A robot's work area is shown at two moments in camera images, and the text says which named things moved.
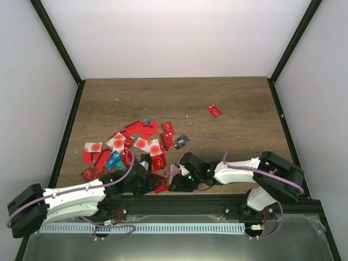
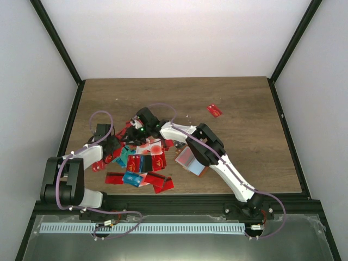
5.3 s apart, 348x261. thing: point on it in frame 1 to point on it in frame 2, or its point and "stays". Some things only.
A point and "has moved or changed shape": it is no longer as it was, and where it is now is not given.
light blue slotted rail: [143, 228] stays
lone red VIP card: [215, 111] stays
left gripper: [150, 185] to [117, 143]
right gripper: [181, 185] to [133, 137]
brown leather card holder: [169, 174] has moved or changed shape
